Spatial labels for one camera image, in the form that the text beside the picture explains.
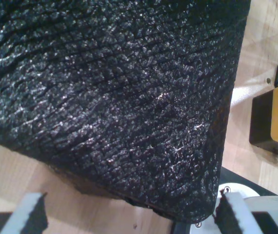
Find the black bubble wrap mat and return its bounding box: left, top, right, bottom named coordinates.
left=0, top=0, right=252, bottom=224

